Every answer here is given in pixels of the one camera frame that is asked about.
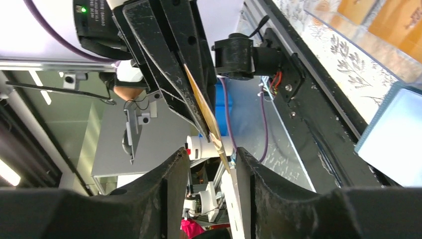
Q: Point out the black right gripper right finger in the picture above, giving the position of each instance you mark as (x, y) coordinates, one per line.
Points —
(276, 208)

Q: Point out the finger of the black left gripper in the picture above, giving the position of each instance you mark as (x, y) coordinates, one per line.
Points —
(185, 22)

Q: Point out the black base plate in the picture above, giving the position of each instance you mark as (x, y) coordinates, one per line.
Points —
(320, 121)

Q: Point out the orange credit card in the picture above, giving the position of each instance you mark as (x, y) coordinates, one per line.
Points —
(213, 129)

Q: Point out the floral tablecloth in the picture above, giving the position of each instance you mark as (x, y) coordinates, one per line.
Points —
(364, 82)

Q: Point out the white cylinder red button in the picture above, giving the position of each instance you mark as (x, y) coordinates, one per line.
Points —
(199, 148)

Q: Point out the blue card holder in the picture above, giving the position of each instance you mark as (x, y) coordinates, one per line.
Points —
(392, 142)

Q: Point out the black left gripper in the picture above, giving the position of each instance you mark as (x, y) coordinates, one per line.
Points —
(101, 29)

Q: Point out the blue bin on floor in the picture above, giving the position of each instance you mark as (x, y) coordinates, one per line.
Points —
(220, 109)

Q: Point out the clear box with orange cards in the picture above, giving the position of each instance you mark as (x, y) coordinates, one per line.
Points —
(388, 31)

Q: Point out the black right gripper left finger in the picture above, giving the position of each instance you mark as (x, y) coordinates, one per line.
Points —
(149, 207)

